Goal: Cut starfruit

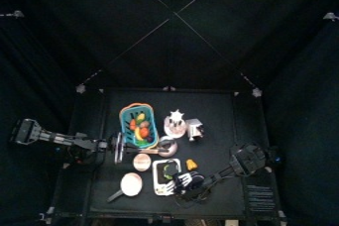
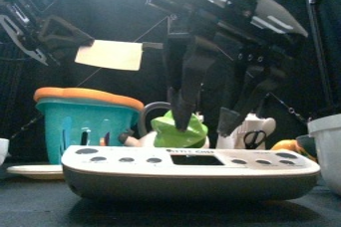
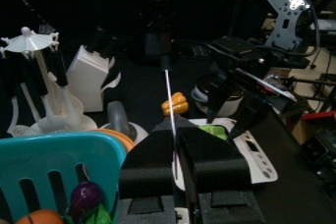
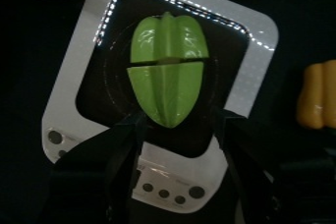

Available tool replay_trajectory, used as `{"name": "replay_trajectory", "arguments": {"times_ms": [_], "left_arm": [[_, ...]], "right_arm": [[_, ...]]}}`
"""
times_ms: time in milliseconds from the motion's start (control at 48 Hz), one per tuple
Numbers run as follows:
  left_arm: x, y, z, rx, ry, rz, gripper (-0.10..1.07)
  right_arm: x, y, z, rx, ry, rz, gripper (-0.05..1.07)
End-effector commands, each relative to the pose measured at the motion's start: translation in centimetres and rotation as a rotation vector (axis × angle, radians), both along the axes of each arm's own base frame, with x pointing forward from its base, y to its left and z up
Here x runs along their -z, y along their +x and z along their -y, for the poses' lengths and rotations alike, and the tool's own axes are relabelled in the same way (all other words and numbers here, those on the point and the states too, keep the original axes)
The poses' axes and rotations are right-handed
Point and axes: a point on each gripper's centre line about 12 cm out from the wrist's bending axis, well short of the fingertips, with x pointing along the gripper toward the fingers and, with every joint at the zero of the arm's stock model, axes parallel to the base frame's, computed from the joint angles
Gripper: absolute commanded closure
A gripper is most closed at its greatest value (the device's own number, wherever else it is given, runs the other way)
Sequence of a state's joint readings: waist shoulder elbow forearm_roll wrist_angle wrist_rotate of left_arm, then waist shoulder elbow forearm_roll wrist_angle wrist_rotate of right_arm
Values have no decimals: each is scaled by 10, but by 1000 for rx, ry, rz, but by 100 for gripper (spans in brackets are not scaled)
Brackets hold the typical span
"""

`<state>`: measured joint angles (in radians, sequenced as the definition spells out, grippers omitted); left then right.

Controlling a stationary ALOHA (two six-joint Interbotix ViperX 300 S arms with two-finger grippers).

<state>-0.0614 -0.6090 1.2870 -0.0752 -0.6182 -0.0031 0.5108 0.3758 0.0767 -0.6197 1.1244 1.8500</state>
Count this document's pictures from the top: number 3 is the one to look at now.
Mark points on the green toy starfruit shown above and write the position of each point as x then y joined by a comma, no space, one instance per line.
216,131

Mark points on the red metal frame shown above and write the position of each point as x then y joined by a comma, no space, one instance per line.
318,116

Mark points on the white utensil rack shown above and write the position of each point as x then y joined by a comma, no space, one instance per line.
30,42

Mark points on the green toy vegetable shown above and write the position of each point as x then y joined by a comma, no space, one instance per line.
101,217

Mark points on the white grey toy kettle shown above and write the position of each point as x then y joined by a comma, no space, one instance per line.
118,116

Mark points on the teal slotted plastic basket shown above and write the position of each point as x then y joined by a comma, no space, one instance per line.
52,152

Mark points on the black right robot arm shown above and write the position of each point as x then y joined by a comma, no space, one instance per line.
288,21

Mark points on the purple toy eggplant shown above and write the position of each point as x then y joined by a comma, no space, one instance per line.
85,196

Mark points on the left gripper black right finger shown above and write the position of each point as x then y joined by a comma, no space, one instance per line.
213,169

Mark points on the yellow orange toy fruit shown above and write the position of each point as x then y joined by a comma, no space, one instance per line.
177,105

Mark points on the orange flat toy piece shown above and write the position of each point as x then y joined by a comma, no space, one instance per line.
118,136

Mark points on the white round pot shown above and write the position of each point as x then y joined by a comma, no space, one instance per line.
226,106

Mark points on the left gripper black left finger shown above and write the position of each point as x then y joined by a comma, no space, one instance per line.
146,165

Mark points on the white toy knife block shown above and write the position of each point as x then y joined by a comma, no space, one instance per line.
86,80

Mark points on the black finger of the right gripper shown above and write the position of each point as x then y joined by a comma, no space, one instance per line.
250,113
218,100

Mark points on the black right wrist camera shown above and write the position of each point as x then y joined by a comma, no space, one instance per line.
236,46

